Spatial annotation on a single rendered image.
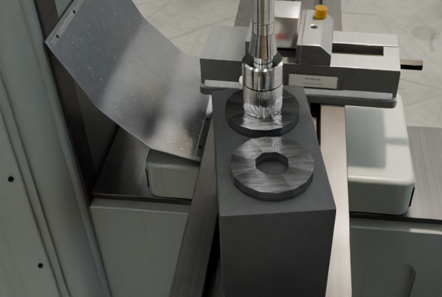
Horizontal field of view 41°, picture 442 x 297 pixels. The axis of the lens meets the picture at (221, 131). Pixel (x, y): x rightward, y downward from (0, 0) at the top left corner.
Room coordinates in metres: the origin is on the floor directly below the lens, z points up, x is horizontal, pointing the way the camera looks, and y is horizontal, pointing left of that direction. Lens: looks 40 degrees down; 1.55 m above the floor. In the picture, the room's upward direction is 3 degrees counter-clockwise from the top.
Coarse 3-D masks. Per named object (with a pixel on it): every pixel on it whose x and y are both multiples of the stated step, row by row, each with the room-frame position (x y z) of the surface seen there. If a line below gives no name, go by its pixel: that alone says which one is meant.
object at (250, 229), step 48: (240, 96) 0.58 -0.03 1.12; (288, 96) 0.58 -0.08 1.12; (240, 144) 0.51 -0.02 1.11; (288, 144) 0.49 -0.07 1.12; (240, 192) 0.43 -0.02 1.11; (288, 192) 0.42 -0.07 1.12; (240, 240) 0.40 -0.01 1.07; (288, 240) 0.40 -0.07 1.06; (240, 288) 0.40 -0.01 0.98; (288, 288) 0.40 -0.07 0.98
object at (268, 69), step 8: (248, 56) 0.57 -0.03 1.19; (280, 56) 0.57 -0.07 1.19; (248, 64) 0.55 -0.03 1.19; (256, 64) 0.55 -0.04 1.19; (264, 64) 0.55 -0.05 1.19; (272, 64) 0.55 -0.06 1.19; (280, 64) 0.55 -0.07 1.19; (248, 72) 0.55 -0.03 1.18; (256, 72) 0.54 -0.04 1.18; (264, 72) 0.54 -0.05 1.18; (272, 72) 0.54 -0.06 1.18
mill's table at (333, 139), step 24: (240, 0) 1.23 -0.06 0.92; (288, 0) 1.27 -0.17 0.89; (312, 0) 1.21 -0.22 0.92; (336, 0) 1.21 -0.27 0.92; (240, 24) 1.12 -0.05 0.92; (336, 24) 1.10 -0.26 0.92; (312, 120) 0.81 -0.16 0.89; (336, 120) 0.78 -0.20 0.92; (336, 144) 0.72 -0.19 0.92; (336, 168) 0.66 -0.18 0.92; (216, 192) 0.62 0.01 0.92; (336, 192) 0.61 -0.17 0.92; (192, 216) 0.57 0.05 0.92; (216, 216) 0.57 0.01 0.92; (336, 216) 0.56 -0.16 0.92; (192, 240) 0.53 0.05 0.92; (216, 240) 0.55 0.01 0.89; (336, 240) 0.52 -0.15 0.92; (192, 264) 0.49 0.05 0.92; (216, 264) 0.50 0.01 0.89; (336, 264) 0.48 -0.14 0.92; (192, 288) 0.45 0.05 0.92; (216, 288) 0.47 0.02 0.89; (336, 288) 0.44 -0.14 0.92
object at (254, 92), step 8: (280, 72) 0.55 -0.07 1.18; (248, 80) 0.55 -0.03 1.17; (256, 80) 0.54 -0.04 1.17; (264, 80) 0.54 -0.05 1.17; (272, 80) 0.54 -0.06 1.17; (280, 80) 0.55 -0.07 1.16; (248, 88) 0.55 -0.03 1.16; (256, 88) 0.54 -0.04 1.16; (264, 88) 0.54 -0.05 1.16; (272, 88) 0.54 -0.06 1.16; (280, 88) 0.55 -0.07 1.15; (248, 96) 0.55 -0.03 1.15; (256, 96) 0.54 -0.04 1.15; (264, 96) 0.54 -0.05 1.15; (272, 96) 0.54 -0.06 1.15; (280, 96) 0.55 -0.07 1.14; (248, 104) 0.55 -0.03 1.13; (256, 104) 0.54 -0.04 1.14; (264, 104) 0.54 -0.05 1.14; (272, 104) 0.54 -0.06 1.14; (280, 104) 0.55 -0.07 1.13; (248, 112) 0.55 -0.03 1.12; (256, 112) 0.54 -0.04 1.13; (264, 112) 0.54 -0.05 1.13; (272, 112) 0.54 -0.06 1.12
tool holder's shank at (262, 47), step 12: (252, 0) 0.56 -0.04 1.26; (264, 0) 0.55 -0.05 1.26; (252, 12) 0.56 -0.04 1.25; (264, 12) 0.55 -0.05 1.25; (252, 24) 0.56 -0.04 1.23; (264, 24) 0.55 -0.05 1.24; (252, 36) 0.56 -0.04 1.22; (264, 36) 0.55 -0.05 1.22; (252, 48) 0.55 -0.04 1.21; (264, 48) 0.55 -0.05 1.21; (276, 48) 0.56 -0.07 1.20; (264, 60) 0.55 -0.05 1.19
